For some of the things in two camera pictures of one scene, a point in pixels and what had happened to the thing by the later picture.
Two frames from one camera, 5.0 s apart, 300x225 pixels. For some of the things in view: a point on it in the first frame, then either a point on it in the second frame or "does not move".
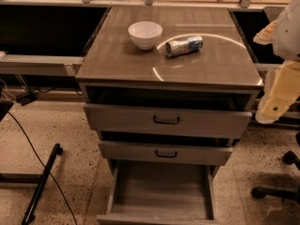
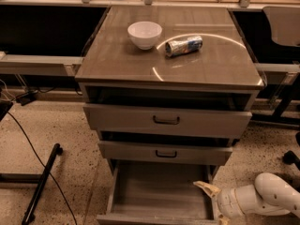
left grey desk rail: [23, 64] does not move
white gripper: [288, 37] to [225, 201]
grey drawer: [145, 192] does not move
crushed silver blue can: [183, 46] does not move
